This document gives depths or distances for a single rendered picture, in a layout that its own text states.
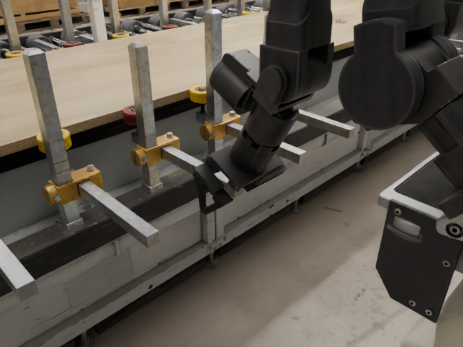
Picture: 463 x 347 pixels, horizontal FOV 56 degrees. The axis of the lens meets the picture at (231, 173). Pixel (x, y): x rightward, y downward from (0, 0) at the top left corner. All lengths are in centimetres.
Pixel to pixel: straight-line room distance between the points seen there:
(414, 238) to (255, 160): 23
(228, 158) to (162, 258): 124
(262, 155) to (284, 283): 143
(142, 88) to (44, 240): 44
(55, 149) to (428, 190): 78
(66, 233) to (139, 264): 63
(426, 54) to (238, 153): 27
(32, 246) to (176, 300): 90
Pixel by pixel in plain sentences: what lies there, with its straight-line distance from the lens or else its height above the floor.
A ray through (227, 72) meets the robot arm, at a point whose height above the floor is 120.
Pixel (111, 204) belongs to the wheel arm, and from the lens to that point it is 101.
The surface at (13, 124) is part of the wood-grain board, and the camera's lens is 131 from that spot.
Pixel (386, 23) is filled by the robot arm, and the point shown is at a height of 130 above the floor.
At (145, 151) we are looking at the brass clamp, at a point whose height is 84.
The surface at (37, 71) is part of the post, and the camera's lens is 100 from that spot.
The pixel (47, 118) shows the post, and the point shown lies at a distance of 103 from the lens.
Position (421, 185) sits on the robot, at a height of 104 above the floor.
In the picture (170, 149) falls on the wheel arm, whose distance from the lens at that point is 120.
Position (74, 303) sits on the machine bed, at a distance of 166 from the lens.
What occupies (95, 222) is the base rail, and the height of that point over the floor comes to 70.
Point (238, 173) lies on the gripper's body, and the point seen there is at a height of 107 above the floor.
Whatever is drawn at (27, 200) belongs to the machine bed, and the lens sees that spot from 134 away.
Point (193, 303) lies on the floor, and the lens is 189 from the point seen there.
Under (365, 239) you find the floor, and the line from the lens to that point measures 229.
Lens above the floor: 137
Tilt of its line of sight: 30 degrees down
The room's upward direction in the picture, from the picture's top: straight up
